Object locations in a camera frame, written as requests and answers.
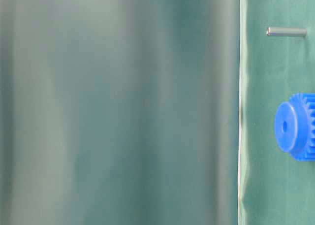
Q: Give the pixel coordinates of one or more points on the small metal shaft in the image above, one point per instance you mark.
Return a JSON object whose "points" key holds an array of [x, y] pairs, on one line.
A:
{"points": [[281, 31]]}

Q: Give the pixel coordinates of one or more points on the green cloth table cover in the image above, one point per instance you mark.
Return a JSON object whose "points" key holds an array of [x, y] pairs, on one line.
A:
{"points": [[273, 188]]}

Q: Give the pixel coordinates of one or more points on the blue plastic gear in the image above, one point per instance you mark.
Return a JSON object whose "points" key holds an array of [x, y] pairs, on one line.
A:
{"points": [[294, 126]]}

